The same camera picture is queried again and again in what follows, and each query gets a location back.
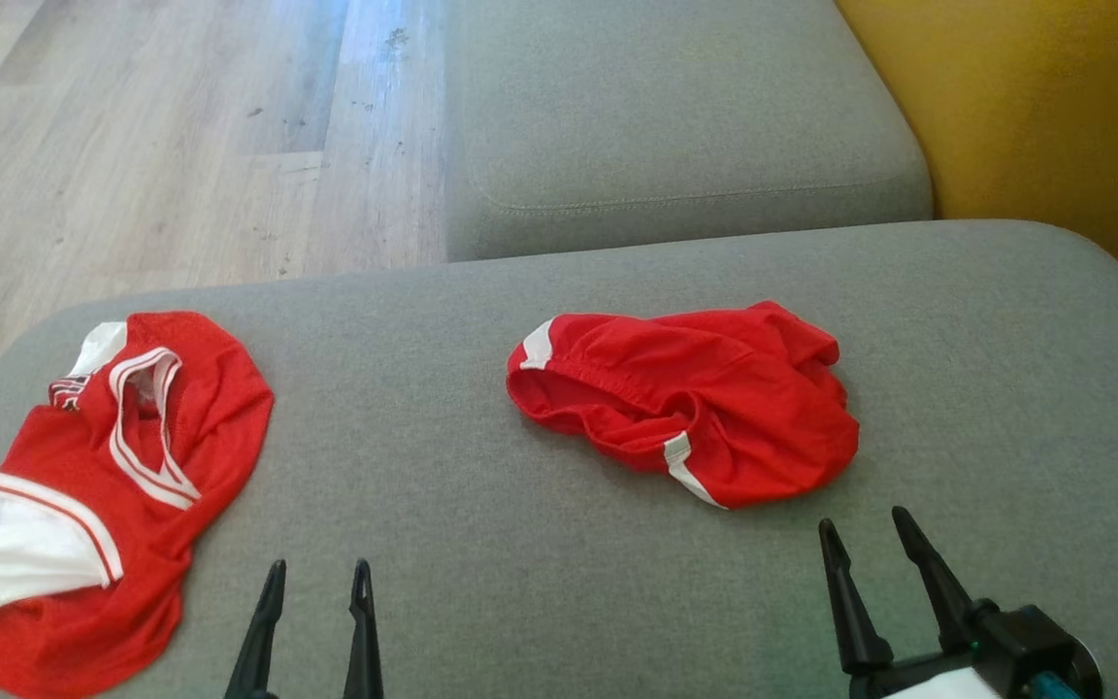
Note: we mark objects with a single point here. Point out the grey sofa chaise cushion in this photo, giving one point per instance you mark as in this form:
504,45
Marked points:
675,116

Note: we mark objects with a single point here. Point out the red shorts with white stripe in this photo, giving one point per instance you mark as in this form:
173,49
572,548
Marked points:
714,398

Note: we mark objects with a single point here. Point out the yellow upholstered panel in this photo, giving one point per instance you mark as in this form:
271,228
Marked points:
1044,107

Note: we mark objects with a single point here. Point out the grey sofa seat cushion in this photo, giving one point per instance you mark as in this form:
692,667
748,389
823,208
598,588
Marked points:
481,544

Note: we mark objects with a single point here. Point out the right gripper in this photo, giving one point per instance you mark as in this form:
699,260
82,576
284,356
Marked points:
928,682

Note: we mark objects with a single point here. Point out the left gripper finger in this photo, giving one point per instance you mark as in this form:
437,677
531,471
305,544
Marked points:
258,650
363,650

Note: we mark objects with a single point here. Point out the red white mesh jersey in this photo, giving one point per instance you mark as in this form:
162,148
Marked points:
64,447

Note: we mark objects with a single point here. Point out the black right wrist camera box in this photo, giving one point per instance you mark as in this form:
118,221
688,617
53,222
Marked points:
1035,641

